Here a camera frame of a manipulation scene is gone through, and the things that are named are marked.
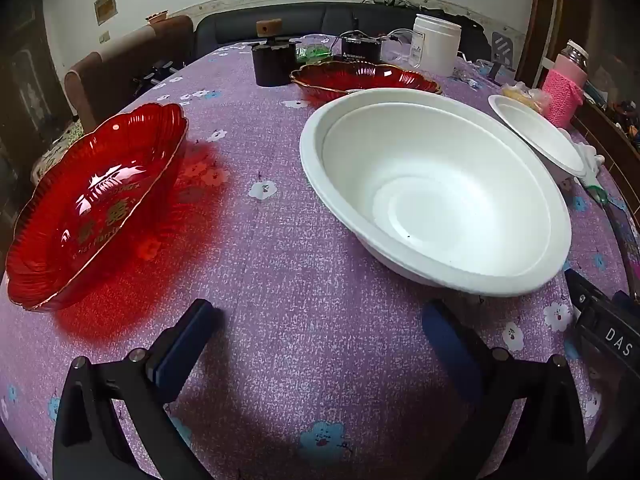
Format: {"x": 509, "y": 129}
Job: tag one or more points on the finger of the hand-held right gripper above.
{"x": 580, "y": 285}

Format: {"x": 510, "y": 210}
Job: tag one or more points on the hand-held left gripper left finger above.
{"x": 182, "y": 355}

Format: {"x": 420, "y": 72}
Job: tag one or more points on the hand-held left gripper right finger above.
{"x": 450, "y": 355}

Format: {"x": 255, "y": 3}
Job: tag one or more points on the large white disposable bowl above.
{"x": 435, "y": 185}

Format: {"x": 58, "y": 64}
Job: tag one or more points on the red glass plate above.
{"x": 100, "y": 200}
{"x": 360, "y": 77}

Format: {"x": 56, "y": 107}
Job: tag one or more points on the white work glove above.
{"x": 590, "y": 157}

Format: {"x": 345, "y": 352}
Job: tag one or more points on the purple floral tablecloth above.
{"x": 300, "y": 260}

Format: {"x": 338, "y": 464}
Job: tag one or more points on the pink bottle with knit sleeve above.
{"x": 562, "y": 95}

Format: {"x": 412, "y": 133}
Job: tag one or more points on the bag of yellow food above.
{"x": 520, "y": 94}

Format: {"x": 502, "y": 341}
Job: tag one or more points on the floral seat cushion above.
{"x": 55, "y": 152}

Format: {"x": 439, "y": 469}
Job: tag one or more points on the grey phone stand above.
{"x": 502, "y": 45}

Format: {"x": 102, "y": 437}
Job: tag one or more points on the white plastic jar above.
{"x": 435, "y": 45}

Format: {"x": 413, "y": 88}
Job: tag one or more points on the dark metal object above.
{"x": 155, "y": 72}

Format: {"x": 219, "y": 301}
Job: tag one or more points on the clear glass bowl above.
{"x": 397, "y": 47}

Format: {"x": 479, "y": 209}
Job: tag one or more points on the brown chair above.
{"x": 125, "y": 60}

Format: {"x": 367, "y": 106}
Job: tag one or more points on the black cylindrical container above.
{"x": 272, "y": 65}

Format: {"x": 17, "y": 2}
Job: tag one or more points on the green plastic wrapper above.
{"x": 312, "y": 52}

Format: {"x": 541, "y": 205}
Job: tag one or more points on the wooden block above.
{"x": 267, "y": 27}

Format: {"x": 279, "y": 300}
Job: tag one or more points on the dark sofa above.
{"x": 300, "y": 17}

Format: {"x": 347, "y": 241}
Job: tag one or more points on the wall switch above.
{"x": 103, "y": 36}

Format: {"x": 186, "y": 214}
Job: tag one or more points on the small wall plaque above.
{"x": 105, "y": 7}

